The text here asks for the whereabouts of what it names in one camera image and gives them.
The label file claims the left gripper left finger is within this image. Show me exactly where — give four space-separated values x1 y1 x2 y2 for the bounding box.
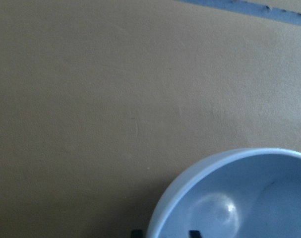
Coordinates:
130 229 143 238

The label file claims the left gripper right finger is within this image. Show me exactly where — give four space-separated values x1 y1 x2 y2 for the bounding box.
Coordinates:
189 230 202 238

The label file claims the blue bowl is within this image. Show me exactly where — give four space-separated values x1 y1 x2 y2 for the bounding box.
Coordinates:
146 148 301 238

